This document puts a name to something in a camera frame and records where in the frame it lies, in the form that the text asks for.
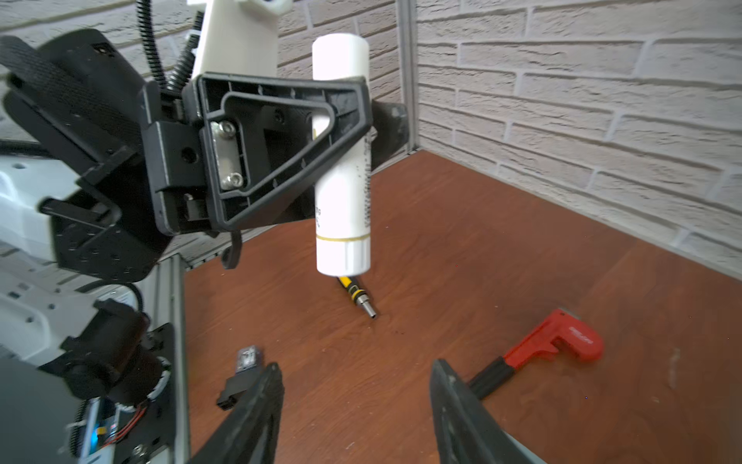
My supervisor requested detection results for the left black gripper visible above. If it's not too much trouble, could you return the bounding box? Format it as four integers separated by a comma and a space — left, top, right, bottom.
138, 73, 372, 236

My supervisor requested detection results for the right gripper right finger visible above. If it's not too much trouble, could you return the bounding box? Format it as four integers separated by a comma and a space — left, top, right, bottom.
430, 359, 543, 463

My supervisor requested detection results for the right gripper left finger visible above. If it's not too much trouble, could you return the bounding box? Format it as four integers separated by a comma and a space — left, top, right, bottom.
189, 363, 284, 464

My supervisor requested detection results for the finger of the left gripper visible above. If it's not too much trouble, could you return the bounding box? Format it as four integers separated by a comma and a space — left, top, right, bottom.
370, 101, 410, 171

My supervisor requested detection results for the white glue stick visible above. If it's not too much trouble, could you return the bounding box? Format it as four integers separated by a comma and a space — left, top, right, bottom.
312, 33, 371, 278

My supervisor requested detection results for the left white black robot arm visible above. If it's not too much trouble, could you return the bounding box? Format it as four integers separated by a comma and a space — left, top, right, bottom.
1, 1, 410, 286

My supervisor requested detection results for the red black pipe wrench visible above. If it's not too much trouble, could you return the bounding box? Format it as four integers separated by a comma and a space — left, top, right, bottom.
468, 309, 604, 399

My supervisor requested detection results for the yellow black screwdriver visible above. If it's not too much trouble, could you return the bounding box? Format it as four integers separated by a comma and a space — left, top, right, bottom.
337, 276, 377, 319

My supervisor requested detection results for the aluminium frame rail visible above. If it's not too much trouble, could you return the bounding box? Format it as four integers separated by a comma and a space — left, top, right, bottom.
139, 254, 191, 463

